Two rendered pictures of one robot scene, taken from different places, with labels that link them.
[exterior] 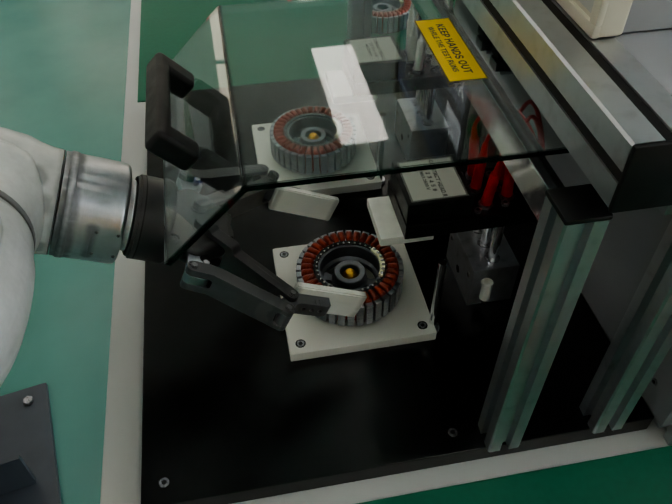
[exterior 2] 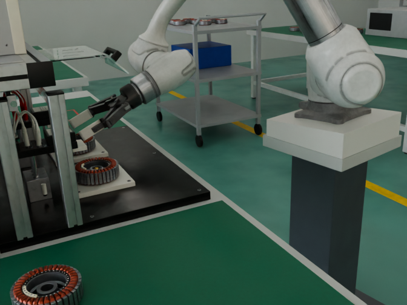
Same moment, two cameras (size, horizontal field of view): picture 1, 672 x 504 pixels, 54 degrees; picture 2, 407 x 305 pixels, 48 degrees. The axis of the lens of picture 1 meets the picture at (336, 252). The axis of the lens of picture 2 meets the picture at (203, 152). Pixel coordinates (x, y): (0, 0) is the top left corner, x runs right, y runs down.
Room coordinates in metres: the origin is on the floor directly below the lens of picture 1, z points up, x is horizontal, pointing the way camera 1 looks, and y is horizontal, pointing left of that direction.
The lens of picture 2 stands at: (1.82, 0.00, 1.24)
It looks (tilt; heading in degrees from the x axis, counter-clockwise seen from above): 20 degrees down; 164
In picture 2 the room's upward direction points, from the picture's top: 2 degrees counter-clockwise
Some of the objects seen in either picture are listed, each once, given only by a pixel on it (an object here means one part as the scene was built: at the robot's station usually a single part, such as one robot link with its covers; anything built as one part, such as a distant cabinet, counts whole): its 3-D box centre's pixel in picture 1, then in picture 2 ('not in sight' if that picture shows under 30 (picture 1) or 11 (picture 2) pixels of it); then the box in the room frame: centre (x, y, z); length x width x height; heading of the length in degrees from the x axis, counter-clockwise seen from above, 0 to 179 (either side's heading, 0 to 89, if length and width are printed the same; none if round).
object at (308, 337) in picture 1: (349, 291); (77, 151); (0.47, -0.01, 0.78); 0.15 x 0.15 x 0.01; 11
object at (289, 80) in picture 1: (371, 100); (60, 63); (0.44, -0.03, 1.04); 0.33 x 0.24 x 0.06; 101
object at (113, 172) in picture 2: not in sight; (96, 170); (0.71, 0.03, 0.80); 0.11 x 0.11 x 0.04
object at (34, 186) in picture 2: not in sight; (37, 184); (0.74, -0.11, 0.80); 0.08 x 0.05 x 0.06; 11
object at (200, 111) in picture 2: not in sight; (205, 72); (-1.98, 1.10, 0.51); 1.01 x 0.60 x 1.01; 11
